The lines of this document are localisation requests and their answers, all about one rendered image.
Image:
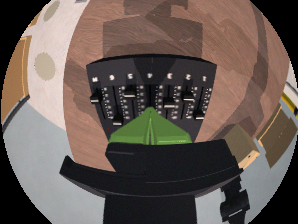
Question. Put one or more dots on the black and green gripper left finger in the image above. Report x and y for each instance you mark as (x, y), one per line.
(136, 131)

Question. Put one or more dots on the black lighting desk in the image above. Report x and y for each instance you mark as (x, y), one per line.
(161, 81)

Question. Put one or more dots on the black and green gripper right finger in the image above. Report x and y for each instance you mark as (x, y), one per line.
(165, 132)

